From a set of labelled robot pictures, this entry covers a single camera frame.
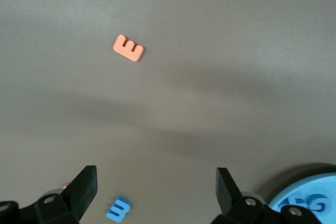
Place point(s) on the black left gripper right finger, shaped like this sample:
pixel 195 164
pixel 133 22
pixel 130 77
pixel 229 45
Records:
pixel 225 190

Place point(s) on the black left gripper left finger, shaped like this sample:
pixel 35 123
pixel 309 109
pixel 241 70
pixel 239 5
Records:
pixel 84 184

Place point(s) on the blue foam letter E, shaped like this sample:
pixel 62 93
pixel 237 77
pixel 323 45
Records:
pixel 118 209

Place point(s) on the pink foam letter Q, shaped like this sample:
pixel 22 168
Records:
pixel 65 185

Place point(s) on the blue plate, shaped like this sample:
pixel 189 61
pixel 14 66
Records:
pixel 309 186

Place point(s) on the orange foam letter E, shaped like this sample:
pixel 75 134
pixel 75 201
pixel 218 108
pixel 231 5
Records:
pixel 126 52

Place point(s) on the brown table cover sheet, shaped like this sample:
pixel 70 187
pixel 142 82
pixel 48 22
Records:
pixel 210 51

